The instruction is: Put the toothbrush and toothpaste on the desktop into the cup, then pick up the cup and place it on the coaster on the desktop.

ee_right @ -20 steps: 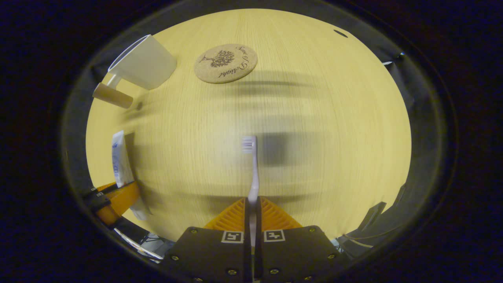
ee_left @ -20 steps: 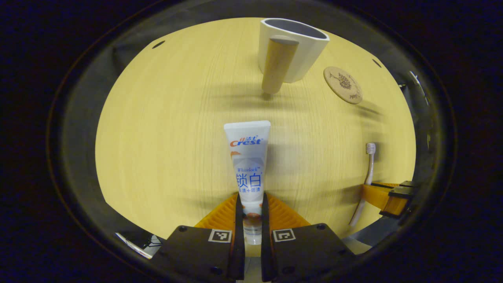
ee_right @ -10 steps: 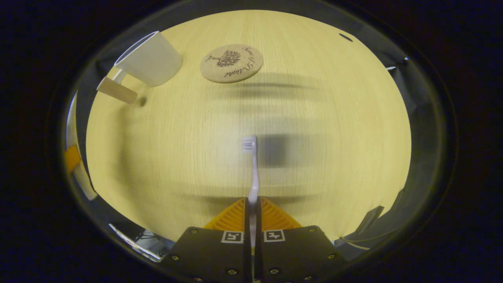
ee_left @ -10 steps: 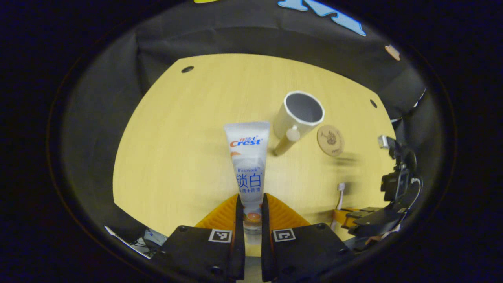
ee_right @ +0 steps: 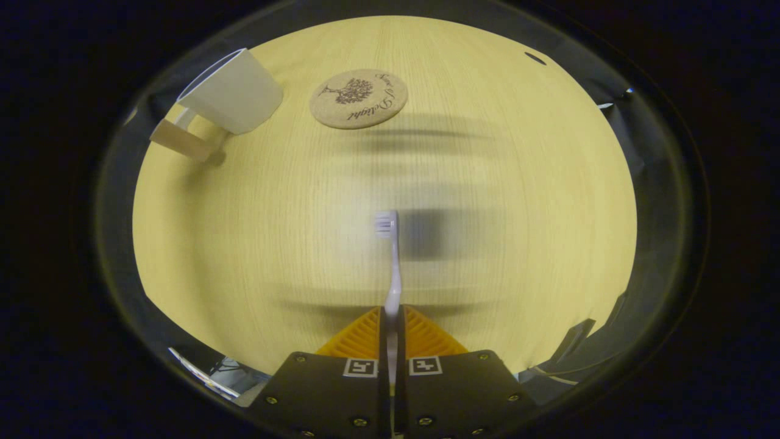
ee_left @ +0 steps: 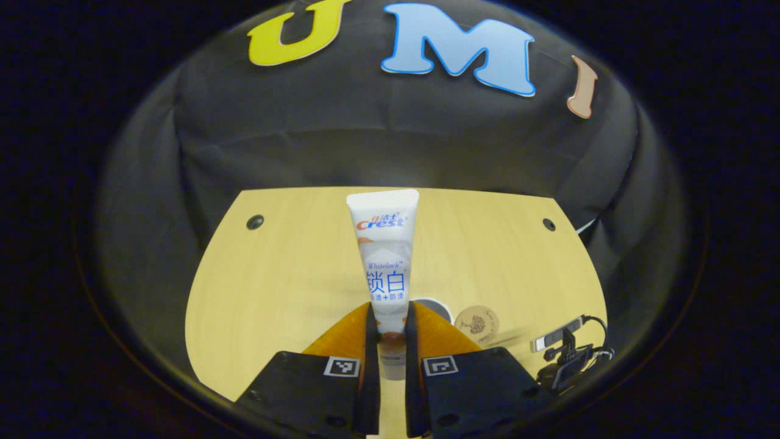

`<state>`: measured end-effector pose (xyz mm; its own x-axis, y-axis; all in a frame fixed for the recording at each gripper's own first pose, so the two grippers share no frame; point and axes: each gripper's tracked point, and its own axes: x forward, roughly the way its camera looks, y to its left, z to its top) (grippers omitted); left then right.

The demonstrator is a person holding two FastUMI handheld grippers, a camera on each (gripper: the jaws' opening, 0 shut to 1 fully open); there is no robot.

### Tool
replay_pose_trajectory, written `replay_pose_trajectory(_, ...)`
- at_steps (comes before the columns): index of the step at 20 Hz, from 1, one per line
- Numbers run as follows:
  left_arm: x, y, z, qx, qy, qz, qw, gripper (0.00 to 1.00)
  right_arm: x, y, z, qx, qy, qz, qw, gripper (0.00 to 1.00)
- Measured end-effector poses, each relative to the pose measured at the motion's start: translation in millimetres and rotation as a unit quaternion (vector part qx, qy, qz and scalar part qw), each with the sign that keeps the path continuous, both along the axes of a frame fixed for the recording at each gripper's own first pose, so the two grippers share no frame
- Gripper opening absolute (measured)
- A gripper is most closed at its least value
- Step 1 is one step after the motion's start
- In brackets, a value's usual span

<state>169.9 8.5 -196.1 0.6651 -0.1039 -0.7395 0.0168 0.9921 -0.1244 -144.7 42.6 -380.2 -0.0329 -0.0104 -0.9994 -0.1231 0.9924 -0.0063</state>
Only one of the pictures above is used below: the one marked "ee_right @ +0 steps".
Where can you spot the round cork coaster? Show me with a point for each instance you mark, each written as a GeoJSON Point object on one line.
{"type": "Point", "coordinates": [358, 100]}

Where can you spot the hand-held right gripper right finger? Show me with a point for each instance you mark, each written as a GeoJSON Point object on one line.
{"type": "Point", "coordinates": [457, 396]}

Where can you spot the wooden desktop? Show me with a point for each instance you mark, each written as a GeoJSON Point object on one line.
{"type": "Point", "coordinates": [487, 213]}

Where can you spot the white toothbrush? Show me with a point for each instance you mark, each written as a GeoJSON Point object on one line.
{"type": "Point", "coordinates": [395, 274]}

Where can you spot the white cup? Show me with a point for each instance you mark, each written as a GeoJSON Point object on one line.
{"type": "Point", "coordinates": [237, 97]}

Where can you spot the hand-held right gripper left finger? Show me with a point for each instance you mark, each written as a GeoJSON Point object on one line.
{"type": "Point", "coordinates": [329, 396]}

